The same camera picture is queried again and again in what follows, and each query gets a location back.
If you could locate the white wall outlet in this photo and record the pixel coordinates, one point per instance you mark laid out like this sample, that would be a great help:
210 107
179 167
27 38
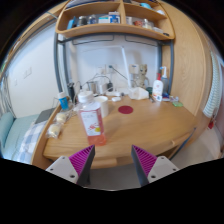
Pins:
112 69
101 70

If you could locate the white desk lamp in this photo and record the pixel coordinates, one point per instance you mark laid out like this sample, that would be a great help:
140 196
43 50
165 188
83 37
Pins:
126 66

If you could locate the bed with teal sheet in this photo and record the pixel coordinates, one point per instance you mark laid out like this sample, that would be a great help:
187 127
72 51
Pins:
26 136

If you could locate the dark green bowl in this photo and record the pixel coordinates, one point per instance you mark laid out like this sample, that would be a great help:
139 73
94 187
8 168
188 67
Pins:
149 90

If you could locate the clear bottle with pink drink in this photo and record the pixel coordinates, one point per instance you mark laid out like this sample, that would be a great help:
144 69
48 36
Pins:
91 123

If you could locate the white wall network box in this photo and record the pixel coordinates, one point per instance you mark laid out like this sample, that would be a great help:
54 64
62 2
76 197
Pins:
134 69

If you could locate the wooden shelf unit with items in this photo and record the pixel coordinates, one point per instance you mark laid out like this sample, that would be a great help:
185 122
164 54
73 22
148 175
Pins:
113 30

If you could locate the steel mug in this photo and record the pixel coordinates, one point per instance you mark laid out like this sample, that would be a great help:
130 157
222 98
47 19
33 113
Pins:
91 87

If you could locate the small white earbud case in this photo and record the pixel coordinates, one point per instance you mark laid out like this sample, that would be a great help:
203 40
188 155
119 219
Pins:
116 99

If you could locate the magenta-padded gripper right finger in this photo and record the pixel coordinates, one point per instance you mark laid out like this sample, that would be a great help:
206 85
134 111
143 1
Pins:
160 166

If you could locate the small green sponge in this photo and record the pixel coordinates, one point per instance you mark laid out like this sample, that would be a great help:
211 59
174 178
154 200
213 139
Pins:
177 104

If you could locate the brown tree figurine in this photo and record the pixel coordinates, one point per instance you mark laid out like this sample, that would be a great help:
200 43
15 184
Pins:
143 75

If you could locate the white paper cup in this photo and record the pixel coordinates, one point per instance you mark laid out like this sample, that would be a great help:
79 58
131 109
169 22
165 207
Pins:
103 106

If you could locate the grey tablet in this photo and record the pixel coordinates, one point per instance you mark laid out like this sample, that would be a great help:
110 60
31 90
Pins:
45 115

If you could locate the wrapped pale bun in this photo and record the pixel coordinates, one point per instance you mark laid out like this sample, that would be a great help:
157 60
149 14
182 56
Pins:
53 130
61 117

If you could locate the white blue spray bottle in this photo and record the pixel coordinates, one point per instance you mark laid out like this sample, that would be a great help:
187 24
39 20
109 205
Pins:
165 80

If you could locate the white lotion bottle red pump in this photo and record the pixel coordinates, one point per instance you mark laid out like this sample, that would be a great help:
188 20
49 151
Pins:
157 88

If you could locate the black upright device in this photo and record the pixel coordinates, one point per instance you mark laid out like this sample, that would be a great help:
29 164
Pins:
71 91

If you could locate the white tissue box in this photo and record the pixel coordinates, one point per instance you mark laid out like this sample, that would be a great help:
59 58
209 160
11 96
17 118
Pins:
138 94

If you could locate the small white thermometer display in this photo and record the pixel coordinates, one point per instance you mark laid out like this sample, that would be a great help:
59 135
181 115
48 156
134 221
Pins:
158 97

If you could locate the white wall radiator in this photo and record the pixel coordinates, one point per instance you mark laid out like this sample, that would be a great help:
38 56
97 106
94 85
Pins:
213 86

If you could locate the white power adapter box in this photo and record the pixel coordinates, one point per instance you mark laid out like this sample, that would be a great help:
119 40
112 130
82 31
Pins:
102 88

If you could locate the teal pillow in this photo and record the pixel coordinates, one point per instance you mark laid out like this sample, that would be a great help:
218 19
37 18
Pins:
6 128

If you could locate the blue tube with white cap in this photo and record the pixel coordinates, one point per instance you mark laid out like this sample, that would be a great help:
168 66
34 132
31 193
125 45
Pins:
63 101

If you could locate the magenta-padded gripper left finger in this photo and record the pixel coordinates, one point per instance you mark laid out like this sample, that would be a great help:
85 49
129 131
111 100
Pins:
63 166

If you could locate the grey metal desk frame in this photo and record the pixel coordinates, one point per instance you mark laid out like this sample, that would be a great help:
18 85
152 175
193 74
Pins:
56 66

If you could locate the flat round red coaster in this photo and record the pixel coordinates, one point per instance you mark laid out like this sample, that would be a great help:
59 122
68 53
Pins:
125 109

